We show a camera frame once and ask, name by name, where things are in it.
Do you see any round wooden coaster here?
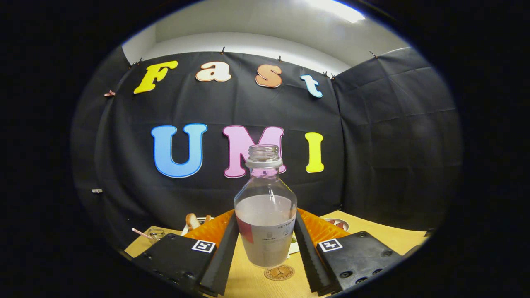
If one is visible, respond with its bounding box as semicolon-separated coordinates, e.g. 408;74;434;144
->
264;265;295;281

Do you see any clear juice bottle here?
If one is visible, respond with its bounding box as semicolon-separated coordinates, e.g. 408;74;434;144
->
234;144;298;268

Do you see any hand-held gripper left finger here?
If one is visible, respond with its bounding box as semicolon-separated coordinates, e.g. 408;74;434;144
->
132;209;240;297

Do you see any wooden table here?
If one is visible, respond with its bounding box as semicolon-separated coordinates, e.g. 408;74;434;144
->
124;210;429;298

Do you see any black backdrop cloth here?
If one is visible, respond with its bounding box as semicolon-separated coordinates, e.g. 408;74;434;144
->
70;46;462;249

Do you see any white plate of red food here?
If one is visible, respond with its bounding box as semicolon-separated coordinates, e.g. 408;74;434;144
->
323;218;350;232

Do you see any white toaster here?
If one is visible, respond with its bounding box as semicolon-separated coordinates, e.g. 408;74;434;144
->
181;217;215;236

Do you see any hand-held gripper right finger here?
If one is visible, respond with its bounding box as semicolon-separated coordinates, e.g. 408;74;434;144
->
293;208;419;297

